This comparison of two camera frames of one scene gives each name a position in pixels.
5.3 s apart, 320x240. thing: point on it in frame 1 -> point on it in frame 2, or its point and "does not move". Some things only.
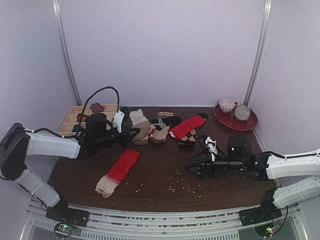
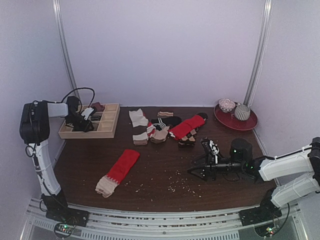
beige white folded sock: x=137 y=118 does not move
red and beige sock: x=106 y=186 does not move
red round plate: x=229 y=119 does not move
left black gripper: x=125 y=137 -> x=87 y=127
